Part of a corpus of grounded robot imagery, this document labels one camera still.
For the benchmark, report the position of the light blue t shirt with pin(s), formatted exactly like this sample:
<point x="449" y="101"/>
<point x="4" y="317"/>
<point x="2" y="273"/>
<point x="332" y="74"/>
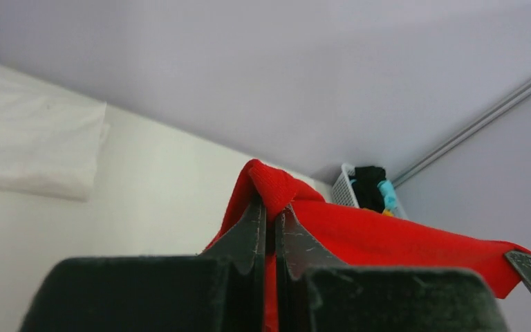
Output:
<point x="387" y="191"/>

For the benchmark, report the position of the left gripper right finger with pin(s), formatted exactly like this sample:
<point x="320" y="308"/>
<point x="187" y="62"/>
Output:
<point x="298" y="254"/>

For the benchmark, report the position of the white plastic laundry basket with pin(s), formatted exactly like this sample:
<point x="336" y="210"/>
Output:
<point x="343" y="194"/>

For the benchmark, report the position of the yellow t shirt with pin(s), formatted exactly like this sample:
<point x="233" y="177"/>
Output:
<point x="384" y="212"/>

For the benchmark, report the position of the black t shirt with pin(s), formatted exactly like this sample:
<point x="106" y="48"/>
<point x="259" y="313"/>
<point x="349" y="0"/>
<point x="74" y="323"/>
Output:
<point x="364" y="183"/>

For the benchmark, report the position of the folded white t shirt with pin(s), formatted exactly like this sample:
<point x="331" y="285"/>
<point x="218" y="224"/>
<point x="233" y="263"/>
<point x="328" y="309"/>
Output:
<point x="49" y="144"/>

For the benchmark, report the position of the red t shirt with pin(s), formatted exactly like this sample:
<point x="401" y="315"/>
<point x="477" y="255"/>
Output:
<point x="399" y="275"/>

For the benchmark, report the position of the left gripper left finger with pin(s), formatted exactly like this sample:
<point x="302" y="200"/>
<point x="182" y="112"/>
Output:
<point x="242" y="248"/>

